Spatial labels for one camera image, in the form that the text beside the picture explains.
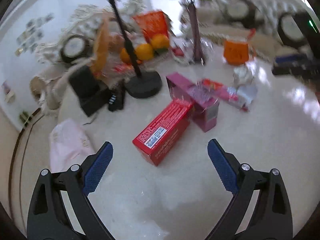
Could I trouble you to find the red long carton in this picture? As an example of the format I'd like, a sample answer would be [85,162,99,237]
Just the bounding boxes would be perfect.
[132,99,194,166]

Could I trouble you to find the silver wrapper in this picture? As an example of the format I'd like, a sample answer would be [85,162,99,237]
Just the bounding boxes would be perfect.
[233,66,258,107]

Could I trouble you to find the white tissue pack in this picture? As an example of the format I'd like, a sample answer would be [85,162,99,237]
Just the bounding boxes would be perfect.
[49,119,95,173]

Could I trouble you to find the white side table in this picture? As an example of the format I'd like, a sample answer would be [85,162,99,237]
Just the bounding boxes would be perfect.
[1,91,41,132]

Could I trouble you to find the red snack bag on tray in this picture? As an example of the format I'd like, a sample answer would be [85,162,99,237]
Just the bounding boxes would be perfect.
[132,10,169,43]

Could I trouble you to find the purple glossy carton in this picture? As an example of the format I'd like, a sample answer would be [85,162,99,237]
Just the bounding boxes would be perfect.
[166,72,220,132]

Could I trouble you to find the pink candy wrapper box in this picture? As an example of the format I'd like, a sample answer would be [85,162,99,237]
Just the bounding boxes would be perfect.
[197,79,249,112]

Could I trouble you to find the red rose in vase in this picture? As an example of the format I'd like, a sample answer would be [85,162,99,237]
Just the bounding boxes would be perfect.
[164,0,216,65]

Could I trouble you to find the long beige covered sofa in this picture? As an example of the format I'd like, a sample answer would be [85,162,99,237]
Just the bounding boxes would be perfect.
[197,0,319,61]

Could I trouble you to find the black phone stand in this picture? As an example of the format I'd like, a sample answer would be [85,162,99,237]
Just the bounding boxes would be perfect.
[108,0,163,99]

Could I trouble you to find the black remote control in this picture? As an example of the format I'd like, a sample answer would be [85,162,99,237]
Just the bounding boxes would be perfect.
[108,86,126,112]

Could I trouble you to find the orange paper gift bag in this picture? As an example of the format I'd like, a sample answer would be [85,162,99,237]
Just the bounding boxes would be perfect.
[223,40,249,66]

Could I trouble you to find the black speaker box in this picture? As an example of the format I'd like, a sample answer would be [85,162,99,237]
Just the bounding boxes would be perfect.
[68,66,112,117]

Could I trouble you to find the wall photo frames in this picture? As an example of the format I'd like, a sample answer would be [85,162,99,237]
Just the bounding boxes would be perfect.
[15,13,54,56]

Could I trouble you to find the far ornate sofa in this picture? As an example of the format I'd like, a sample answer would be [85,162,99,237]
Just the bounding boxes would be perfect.
[30,0,176,117]

